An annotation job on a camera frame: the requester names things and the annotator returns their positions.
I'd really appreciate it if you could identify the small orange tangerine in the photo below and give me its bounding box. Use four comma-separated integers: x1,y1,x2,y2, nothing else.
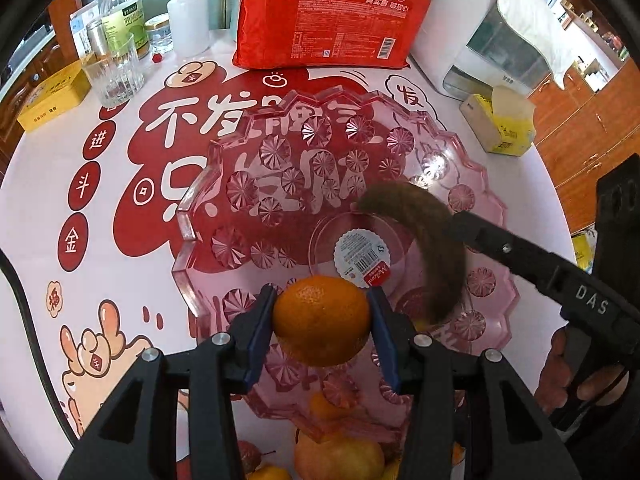
246,464,292,480

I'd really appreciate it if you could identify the red yellow apple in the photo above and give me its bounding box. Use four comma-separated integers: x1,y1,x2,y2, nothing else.
294,434,385,480

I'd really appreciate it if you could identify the white cloth on appliance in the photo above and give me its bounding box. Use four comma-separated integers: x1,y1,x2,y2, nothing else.
497,0,577,90

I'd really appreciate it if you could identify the white countertop appliance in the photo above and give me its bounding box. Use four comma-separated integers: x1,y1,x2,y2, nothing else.
411,0,555,101

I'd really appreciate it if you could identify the person right hand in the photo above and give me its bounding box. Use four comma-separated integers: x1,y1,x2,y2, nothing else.
535,328,629,415

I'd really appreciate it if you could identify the small orange behind apple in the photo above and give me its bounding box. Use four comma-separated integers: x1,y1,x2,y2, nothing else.
309,391,352,422

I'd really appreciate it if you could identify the clear glass bottle green label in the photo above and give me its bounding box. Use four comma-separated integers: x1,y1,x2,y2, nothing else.
99,0,150,58

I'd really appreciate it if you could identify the yellow tissue box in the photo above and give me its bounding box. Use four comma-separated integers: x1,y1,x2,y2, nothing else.
460,87,536,157

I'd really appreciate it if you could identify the dark overripe banana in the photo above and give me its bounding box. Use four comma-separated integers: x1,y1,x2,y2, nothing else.
357,181,466,325

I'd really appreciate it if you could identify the yellow flat box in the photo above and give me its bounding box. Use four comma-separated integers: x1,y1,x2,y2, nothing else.
17,60,91,132

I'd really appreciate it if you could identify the small glass jar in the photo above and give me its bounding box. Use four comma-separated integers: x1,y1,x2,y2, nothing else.
144,13,172,55

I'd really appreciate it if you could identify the white squeeze bottle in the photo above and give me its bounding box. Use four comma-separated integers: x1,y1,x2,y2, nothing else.
167,0,209,58

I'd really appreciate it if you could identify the pink glass fruit bowl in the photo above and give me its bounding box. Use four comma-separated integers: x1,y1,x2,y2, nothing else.
172,86,520,442

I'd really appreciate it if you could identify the red paper cup package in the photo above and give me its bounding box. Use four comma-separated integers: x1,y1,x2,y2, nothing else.
233,0,431,70

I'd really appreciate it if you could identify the clear drinking glass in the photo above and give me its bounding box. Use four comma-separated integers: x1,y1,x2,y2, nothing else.
81,34,144,108

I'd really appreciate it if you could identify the printed white tablecloth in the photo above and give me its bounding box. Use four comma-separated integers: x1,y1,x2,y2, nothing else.
1,32,574,479

